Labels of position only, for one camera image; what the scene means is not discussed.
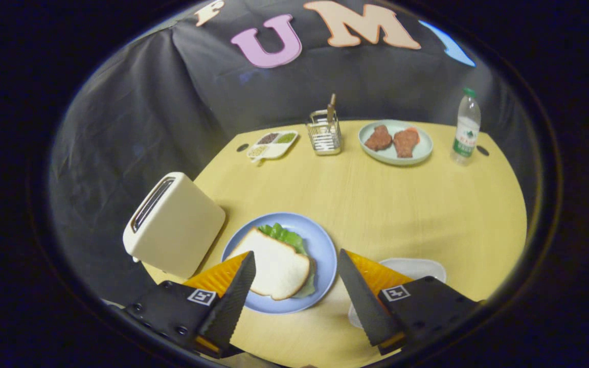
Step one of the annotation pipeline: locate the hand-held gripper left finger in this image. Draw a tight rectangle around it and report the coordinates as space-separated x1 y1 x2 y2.
122 250 257 359

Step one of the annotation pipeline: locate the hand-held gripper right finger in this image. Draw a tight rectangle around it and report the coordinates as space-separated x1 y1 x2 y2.
337 249 481 357

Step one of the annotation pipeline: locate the plain bread slice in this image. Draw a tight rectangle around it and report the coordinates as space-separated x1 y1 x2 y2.
226 227 311 301

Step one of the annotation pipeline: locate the green lettuce leaf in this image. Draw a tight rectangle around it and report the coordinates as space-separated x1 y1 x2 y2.
257 223 316 300

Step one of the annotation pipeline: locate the blue plate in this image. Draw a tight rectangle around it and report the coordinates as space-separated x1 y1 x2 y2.
221 212 337 314

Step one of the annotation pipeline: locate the white plate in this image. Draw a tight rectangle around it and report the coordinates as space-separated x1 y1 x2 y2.
348 258 447 329

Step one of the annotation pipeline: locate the white toaster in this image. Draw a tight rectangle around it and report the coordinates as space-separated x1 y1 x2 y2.
123 172 226 280

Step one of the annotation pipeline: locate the light green plate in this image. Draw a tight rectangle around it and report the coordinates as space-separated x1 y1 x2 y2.
358 120 434 166

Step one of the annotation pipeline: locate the white divided spice dish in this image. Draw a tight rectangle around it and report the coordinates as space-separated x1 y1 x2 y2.
246 130 299 163

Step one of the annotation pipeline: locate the dark brown meat patty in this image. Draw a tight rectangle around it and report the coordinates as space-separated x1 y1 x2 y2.
365 125 393 152

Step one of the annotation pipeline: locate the orange-edged brown meat patty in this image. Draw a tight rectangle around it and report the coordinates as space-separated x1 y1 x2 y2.
393 128 421 158

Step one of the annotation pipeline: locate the clear water bottle green cap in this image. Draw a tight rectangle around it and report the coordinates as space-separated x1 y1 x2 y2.
450 87 482 166

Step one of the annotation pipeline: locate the black backdrop cloth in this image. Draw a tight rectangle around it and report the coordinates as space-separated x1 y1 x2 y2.
49 0 538 307

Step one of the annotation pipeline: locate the metal wire utensil holder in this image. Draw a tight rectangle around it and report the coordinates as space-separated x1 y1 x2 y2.
306 109 343 156

